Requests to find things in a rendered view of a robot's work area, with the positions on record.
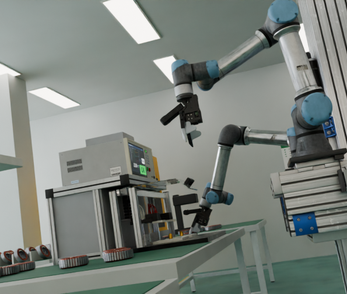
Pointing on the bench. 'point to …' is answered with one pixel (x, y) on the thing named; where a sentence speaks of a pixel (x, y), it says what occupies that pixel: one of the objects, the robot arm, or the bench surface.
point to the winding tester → (102, 162)
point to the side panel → (76, 226)
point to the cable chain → (127, 207)
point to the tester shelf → (109, 184)
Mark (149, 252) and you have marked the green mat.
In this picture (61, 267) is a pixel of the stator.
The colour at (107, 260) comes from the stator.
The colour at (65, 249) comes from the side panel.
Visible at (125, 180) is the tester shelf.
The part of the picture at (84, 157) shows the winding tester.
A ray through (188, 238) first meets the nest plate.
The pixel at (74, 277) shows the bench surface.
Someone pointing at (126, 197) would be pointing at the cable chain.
